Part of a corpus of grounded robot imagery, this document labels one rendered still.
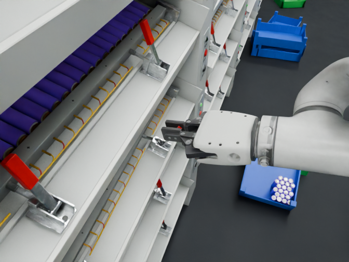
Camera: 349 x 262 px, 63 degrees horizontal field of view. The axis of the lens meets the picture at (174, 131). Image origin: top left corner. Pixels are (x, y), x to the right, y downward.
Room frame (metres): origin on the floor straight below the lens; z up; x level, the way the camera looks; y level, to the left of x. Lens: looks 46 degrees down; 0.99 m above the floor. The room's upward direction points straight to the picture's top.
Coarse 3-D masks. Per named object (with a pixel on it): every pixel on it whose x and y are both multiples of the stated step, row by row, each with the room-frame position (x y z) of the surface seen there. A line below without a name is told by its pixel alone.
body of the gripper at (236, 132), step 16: (208, 112) 0.40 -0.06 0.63; (224, 112) 0.39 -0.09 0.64; (208, 128) 0.35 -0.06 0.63; (224, 128) 0.34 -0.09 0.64; (240, 128) 0.34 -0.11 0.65; (256, 128) 0.32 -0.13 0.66; (208, 144) 0.31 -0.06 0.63; (224, 144) 0.31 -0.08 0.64; (240, 144) 0.30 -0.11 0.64; (208, 160) 0.30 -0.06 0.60; (224, 160) 0.30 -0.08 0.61; (240, 160) 0.29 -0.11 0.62
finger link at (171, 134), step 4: (164, 128) 0.37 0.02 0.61; (168, 128) 0.37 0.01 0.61; (172, 128) 0.37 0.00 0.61; (176, 128) 0.37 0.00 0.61; (180, 128) 0.37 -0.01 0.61; (164, 132) 0.37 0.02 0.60; (168, 132) 0.37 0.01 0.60; (172, 132) 0.37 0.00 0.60; (176, 132) 0.36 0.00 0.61; (164, 136) 0.37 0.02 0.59; (168, 136) 0.36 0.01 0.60; (172, 136) 0.36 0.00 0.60; (176, 136) 0.36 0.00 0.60; (168, 140) 0.36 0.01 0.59; (172, 140) 0.36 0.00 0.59; (176, 140) 0.36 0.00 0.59; (180, 140) 0.35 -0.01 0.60; (184, 140) 0.34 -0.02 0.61; (188, 140) 0.34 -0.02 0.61; (184, 144) 0.34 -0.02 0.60; (188, 144) 0.33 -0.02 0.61
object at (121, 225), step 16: (176, 80) 0.57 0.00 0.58; (176, 96) 0.55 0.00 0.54; (192, 96) 0.55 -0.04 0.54; (160, 112) 0.50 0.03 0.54; (176, 112) 0.51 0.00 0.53; (160, 128) 0.45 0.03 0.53; (144, 144) 0.40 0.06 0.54; (144, 160) 0.36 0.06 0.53; (160, 160) 0.37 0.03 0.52; (144, 176) 0.32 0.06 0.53; (112, 192) 0.28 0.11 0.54; (128, 192) 0.28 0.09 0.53; (144, 192) 0.29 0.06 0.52; (128, 208) 0.25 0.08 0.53; (96, 224) 0.22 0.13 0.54; (112, 224) 0.22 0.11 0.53; (128, 224) 0.23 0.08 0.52; (96, 240) 0.19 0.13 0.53; (112, 240) 0.20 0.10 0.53; (128, 240) 0.20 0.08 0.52; (80, 256) 0.17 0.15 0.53; (96, 256) 0.17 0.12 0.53; (112, 256) 0.17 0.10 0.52
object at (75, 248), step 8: (144, 128) 0.42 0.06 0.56; (136, 144) 0.37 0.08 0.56; (128, 160) 0.34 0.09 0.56; (120, 168) 0.31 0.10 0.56; (120, 176) 0.31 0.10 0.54; (112, 184) 0.28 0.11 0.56; (104, 192) 0.26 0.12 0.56; (104, 200) 0.25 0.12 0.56; (96, 208) 0.23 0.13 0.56; (96, 216) 0.22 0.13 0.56; (88, 224) 0.21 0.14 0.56; (80, 232) 0.19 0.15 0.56; (88, 232) 0.19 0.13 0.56; (80, 240) 0.18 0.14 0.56; (72, 248) 0.17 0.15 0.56; (80, 248) 0.17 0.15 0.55; (64, 256) 0.16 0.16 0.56; (72, 256) 0.16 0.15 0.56
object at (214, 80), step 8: (232, 32) 1.22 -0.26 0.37; (240, 32) 1.20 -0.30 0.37; (232, 40) 1.21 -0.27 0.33; (224, 48) 1.04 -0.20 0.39; (232, 48) 1.15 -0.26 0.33; (224, 56) 1.04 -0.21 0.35; (232, 56) 1.09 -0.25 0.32; (216, 64) 1.00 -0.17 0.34; (224, 64) 1.02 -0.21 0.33; (216, 72) 0.95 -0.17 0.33; (224, 72) 0.97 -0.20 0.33; (208, 80) 0.90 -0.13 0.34; (216, 80) 0.91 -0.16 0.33; (208, 88) 0.80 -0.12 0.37; (216, 88) 0.86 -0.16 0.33; (208, 96) 0.79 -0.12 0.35; (208, 104) 0.77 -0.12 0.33
